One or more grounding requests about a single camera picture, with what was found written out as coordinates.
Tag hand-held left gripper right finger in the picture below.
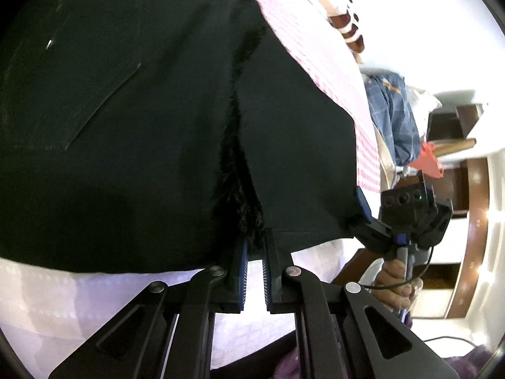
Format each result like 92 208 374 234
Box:
261 228 464 379

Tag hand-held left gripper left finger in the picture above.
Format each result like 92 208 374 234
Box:
47 239 249 379

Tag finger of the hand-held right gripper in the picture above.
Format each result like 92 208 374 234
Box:
354 187 395 251

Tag black pants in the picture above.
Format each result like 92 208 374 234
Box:
0 0 365 275

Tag person's right hand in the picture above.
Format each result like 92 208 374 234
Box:
373 260 424 313

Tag beige cloth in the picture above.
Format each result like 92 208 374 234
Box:
375 130 395 190

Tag red cloth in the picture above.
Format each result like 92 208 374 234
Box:
408 142 444 178

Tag blue plaid cloth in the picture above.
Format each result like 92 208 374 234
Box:
365 73 421 166

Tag white floral cloth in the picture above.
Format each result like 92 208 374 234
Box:
408 87 443 117

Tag pink checkered blanket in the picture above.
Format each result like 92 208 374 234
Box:
233 0 381 190

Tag orange plaid folded quilt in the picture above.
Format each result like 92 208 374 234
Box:
272 0 365 54

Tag pale pink bed sheet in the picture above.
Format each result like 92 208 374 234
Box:
0 241 348 376

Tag wooden frame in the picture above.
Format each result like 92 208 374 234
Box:
432 138 477 157

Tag black cable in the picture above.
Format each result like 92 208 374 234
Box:
361 245 437 291

